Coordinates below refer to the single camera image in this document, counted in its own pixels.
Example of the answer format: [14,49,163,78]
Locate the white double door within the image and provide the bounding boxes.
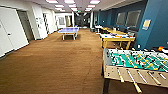
[0,6,30,58]

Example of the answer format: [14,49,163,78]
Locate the green foosball table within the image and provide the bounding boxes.
[101,47,168,94]

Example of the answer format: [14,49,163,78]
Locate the yellow air hockey table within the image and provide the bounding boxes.
[99,32,136,51]

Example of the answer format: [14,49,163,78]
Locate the small white table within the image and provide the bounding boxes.
[94,25,103,34]

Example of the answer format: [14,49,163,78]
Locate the large wall window panel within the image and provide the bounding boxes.
[125,9,142,29]
[116,12,127,28]

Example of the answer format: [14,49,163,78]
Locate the beige wall sign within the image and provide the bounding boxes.
[142,18,152,31]

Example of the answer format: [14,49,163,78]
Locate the dark side doorway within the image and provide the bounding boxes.
[42,13,51,35]

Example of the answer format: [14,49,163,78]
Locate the small orange object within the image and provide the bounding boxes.
[158,46,165,52]

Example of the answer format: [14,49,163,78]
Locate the dark glass hallway doors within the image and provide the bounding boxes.
[74,13,92,28]

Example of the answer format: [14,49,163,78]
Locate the grey elevator door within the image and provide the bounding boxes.
[17,9,35,43]

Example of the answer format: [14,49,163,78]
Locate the blue ping-pong table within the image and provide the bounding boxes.
[57,26,81,41]

